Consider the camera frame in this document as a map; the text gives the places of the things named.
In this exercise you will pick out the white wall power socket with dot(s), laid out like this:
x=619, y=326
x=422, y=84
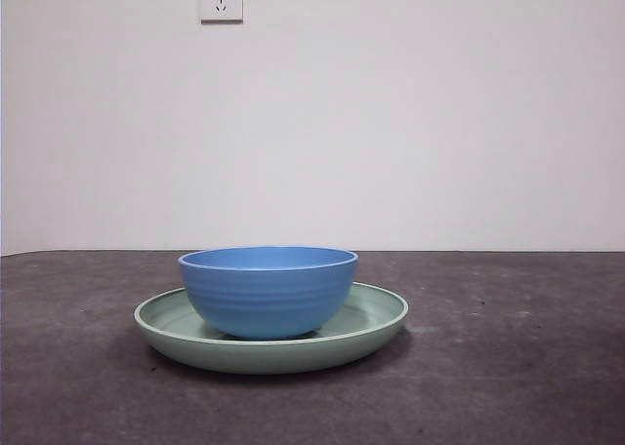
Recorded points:
x=221, y=1

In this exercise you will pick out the blue ribbed bowl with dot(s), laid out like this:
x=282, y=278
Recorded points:
x=268, y=298

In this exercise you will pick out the pale green round plate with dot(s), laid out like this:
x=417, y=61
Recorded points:
x=273, y=357

